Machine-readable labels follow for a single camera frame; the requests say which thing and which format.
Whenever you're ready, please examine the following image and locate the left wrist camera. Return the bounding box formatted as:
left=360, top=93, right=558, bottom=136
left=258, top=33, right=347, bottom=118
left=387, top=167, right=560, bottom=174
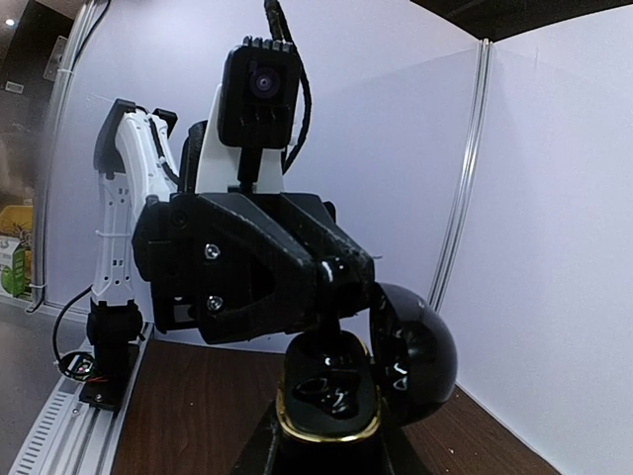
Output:
left=218, top=37, right=302, bottom=149

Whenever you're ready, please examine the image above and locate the left circuit board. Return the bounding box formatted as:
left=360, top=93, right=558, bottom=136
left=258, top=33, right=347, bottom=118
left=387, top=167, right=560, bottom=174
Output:
left=57, top=351, right=94, bottom=382

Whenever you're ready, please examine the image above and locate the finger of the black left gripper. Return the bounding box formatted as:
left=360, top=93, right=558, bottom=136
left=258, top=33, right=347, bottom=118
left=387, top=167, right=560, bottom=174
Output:
left=281, top=193, right=375, bottom=302

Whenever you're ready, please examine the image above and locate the black earbud charging case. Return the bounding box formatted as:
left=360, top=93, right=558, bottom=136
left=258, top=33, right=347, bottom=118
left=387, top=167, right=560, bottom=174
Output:
left=275, top=283, right=458, bottom=444

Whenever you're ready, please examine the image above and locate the right aluminium frame post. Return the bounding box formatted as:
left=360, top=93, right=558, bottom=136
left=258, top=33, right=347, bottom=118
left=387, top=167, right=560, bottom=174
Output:
left=429, top=39, right=494, bottom=312

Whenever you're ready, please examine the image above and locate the green yellow cardboard box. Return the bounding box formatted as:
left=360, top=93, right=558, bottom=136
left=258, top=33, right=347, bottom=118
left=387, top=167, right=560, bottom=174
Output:
left=1, top=205, right=33, bottom=298

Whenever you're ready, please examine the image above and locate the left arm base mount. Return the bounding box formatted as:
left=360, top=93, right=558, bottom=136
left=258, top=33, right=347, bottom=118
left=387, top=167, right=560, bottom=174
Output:
left=79, top=343, right=139, bottom=413

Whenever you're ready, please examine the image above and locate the left black camera cable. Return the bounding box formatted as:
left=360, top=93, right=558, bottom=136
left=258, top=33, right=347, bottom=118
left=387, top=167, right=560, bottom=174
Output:
left=261, top=0, right=315, bottom=174

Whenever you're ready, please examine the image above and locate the front aluminium rail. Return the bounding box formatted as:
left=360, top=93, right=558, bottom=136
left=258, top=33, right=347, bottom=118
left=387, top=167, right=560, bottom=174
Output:
left=9, top=323, right=153, bottom=475

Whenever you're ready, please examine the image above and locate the left aluminium frame post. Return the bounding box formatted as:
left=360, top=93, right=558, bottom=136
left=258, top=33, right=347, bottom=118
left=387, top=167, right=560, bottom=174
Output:
left=30, top=1, right=112, bottom=312

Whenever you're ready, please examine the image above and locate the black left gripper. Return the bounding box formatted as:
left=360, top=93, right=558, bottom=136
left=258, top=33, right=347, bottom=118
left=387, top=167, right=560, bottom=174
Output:
left=133, top=193, right=335, bottom=344

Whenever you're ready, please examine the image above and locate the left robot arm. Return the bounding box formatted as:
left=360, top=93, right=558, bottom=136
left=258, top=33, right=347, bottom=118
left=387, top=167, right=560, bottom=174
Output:
left=87, top=99, right=375, bottom=389

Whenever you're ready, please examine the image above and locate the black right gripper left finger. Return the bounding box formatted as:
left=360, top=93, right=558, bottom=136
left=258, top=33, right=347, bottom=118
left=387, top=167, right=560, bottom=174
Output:
left=229, top=402, right=284, bottom=475

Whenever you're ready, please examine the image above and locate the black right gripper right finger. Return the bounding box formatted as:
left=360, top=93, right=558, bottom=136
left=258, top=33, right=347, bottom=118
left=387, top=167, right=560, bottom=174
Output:
left=370, top=396, right=425, bottom=475

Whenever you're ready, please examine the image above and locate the aluminium frame post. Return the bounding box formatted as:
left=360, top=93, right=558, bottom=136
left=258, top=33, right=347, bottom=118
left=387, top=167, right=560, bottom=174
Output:
left=30, top=1, right=112, bottom=312
left=429, top=39, right=494, bottom=312

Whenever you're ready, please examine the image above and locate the black earbud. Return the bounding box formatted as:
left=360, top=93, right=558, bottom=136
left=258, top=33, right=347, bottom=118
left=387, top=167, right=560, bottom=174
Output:
left=316, top=257, right=369, bottom=340

